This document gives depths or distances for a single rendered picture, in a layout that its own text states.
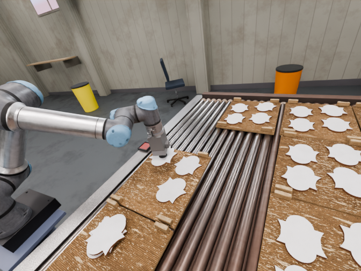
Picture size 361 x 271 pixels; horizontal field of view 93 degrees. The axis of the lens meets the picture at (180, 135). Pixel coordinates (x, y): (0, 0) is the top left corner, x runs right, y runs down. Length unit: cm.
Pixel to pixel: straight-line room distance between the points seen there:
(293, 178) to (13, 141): 115
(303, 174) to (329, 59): 360
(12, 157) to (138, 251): 66
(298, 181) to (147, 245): 63
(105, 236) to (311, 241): 68
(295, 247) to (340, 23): 389
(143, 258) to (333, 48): 420
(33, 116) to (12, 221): 54
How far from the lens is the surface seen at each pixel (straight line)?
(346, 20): 427
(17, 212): 110
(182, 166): 89
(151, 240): 73
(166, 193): 80
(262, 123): 119
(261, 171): 90
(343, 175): 95
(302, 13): 412
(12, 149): 99
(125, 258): 74
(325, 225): 78
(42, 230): 112
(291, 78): 333
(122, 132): 59
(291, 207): 78
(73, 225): 96
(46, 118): 68
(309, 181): 87
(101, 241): 77
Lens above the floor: 156
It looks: 33 degrees down
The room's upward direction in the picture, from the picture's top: 12 degrees counter-clockwise
